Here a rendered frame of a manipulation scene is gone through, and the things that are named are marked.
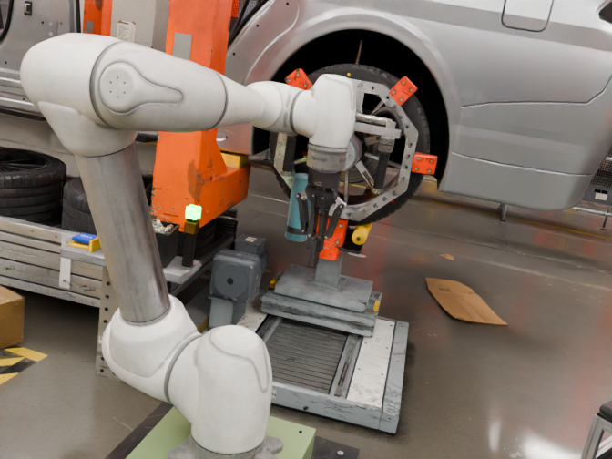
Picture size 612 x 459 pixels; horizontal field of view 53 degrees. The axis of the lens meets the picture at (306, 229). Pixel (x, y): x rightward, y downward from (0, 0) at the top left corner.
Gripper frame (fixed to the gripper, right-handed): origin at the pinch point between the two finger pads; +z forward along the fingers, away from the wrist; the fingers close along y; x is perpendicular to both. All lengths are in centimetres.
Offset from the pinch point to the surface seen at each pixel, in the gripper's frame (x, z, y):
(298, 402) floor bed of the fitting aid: 40, 71, -16
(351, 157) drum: 81, -9, -25
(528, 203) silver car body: 121, 3, 35
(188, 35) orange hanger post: 40, -44, -72
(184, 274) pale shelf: 22, 28, -54
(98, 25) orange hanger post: 257, -36, -323
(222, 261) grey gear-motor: 57, 36, -62
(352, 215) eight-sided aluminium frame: 94, 17, -27
